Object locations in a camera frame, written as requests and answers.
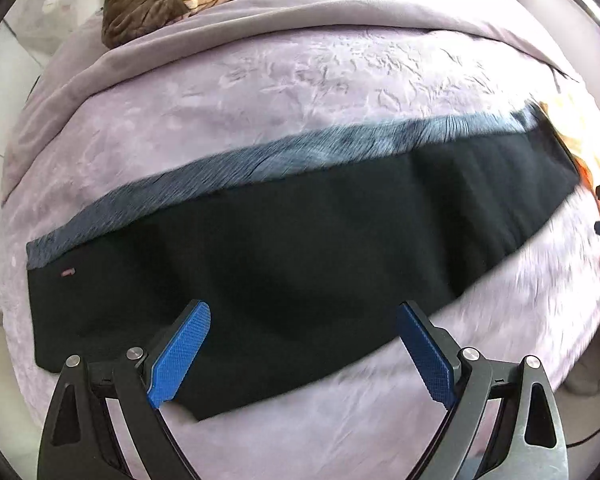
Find brown fuzzy cloth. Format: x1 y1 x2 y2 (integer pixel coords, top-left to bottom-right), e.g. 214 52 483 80
102 0 281 50

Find black cable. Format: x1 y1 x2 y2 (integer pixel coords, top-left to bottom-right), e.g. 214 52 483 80
565 407 600 453

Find black pants with blue lining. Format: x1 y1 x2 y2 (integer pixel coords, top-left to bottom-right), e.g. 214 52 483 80
26 105 583 422

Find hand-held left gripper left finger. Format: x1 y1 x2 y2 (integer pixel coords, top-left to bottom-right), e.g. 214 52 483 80
36 300 212 480

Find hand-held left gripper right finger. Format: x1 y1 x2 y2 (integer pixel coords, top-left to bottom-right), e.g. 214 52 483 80
396 301 566 480

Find white fan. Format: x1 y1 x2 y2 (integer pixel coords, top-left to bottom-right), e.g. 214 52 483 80
17 0 103 51

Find purple embossed blanket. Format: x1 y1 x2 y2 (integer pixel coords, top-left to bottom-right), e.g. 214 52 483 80
0 0 600 480

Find grey purple duvet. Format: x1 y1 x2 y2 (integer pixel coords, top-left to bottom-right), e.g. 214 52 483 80
2 0 581 196

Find orange cloth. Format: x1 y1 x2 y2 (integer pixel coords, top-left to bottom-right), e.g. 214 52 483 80
539 91 600 266

